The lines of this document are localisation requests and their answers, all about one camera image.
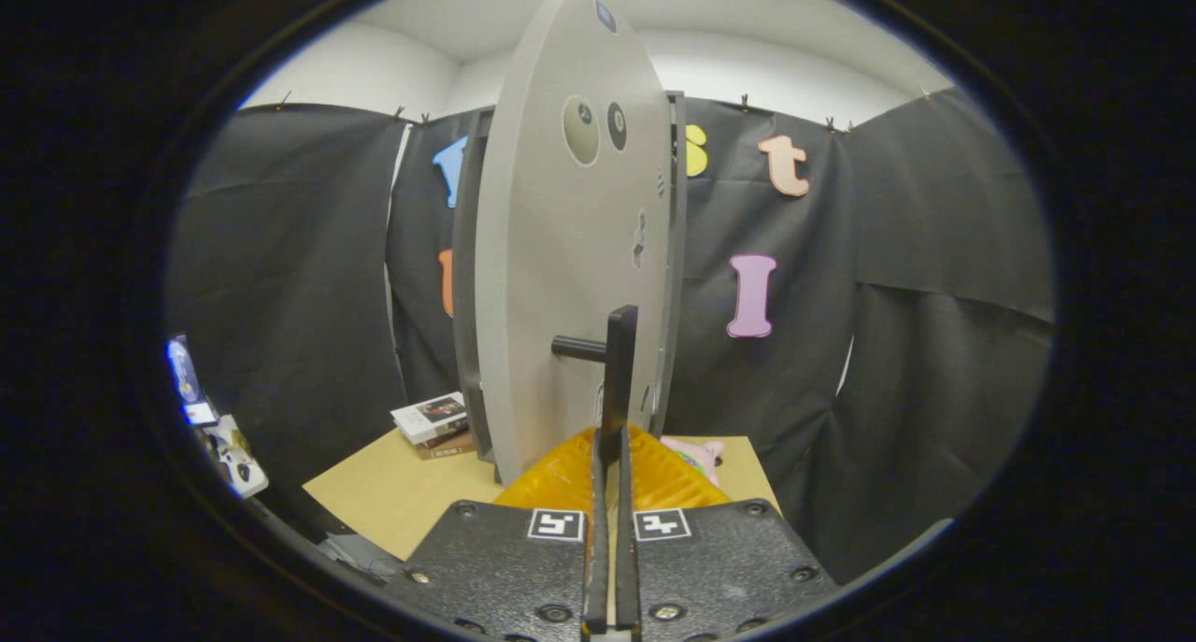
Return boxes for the brown book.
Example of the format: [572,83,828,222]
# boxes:
[418,434,479,461]

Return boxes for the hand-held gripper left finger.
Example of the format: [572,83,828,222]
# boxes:
[383,424,613,642]

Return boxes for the white book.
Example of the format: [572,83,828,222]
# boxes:
[391,394,468,445]

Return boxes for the black door handle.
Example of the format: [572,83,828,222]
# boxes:
[551,306,639,465]

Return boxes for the black book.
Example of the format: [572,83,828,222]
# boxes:
[416,418,473,449]

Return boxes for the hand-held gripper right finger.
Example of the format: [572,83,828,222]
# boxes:
[612,424,839,642]

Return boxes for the black backdrop cloth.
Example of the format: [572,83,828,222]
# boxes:
[166,86,1057,587]

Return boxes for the pink plush toy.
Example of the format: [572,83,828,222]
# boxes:
[662,436,725,486]

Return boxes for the dark grey shoe cabinet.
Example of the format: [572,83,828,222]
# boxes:
[451,91,688,461]

